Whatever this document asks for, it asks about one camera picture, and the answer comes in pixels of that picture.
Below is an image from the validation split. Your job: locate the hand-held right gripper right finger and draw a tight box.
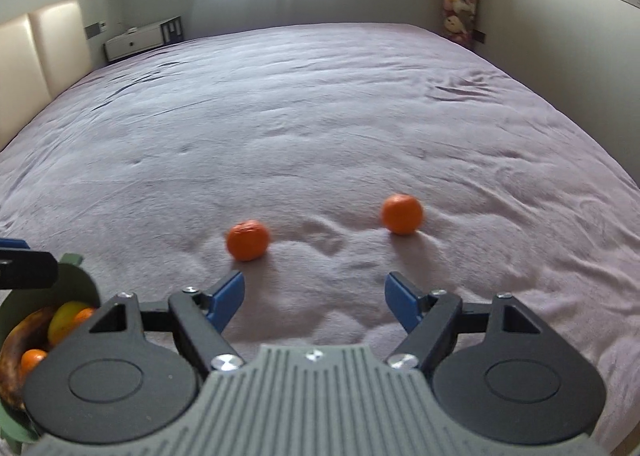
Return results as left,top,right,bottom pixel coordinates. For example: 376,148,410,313
384,271,544,372

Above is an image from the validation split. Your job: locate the cream padded headboard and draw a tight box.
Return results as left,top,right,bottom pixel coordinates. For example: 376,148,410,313
0,0,96,149

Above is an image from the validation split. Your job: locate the purple bed cover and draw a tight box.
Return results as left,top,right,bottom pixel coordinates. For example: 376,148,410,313
0,22,640,456

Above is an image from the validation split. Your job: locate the yellow-green apple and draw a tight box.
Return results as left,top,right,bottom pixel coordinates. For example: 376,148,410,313
47,301,94,348

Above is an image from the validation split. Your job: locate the green bowl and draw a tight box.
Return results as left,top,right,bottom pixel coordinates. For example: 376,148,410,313
0,252,101,443

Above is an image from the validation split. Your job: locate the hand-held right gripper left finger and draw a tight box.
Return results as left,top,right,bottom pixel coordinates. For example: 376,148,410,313
89,271,246,377

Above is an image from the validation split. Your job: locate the brown spotted banana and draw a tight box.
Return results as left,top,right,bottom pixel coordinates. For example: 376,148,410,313
0,306,58,412

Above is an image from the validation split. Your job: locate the white nightstand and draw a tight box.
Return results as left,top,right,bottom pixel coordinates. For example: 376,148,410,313
104,25,166,62

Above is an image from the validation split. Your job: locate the row of binders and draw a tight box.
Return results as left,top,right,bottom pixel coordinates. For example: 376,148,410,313
161,16,186,43

